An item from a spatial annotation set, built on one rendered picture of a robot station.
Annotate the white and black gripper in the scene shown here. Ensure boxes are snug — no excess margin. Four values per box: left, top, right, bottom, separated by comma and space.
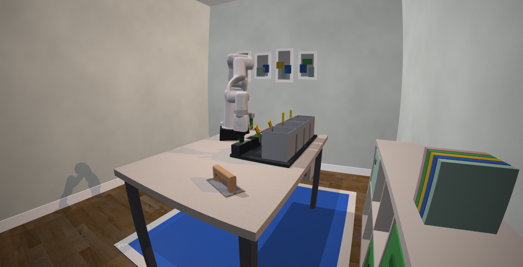
232, 114, 250, 143

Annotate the sanding float with wooden handle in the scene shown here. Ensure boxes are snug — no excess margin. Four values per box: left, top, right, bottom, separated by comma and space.
206, 165, 245, 198

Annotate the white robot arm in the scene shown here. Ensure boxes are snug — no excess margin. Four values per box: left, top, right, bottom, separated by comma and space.
220, 53, 255, 129

